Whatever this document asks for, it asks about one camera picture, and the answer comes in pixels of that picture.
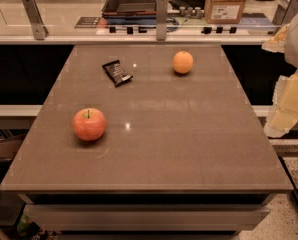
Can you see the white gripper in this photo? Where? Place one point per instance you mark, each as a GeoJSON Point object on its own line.
{"type": "Point", "coordinates": [284, 112]}

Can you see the red apple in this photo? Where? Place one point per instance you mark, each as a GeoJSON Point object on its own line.
{"type": "Point", "coordinates": [89, 124]}

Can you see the cardboard box with label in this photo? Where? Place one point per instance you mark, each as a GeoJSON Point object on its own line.
{"type": "Point", "coordinates": [226, 4]}

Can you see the orange fruit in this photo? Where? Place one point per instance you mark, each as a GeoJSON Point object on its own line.
{"type": "Point", "coordinates": [182, 62]}

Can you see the black snack bar wrapper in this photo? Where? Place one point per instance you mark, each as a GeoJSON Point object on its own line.
{"type": "Point", "coordinates": [116, 72]}

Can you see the brown table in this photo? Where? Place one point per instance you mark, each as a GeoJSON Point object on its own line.
{"type": "Point", "coordinates": [179, 153]}

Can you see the glass barrier panel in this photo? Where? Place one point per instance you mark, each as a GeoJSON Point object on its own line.
{"type": "Point", "coordinates": [72, 21]}

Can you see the right metal glass bracket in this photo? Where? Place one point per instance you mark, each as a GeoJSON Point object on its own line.
{"type": "Point", "coordinates": [285, 12]}

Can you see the metal glass bracket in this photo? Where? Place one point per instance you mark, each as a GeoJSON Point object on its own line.
{"type": "Point", "coordinates": [285, 12]}
{"type": "Point", "coordinates": [161, 19]}
{"type": "Point", "coordinates": [39, 29]}

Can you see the middle metal glass bracket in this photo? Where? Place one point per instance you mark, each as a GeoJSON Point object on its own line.
{"type": "Point", "coordinates": [161, 19]}

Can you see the left metal glass bracket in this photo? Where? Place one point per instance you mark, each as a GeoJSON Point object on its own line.
{"type": "Point", "coordinates": [39, 29]}

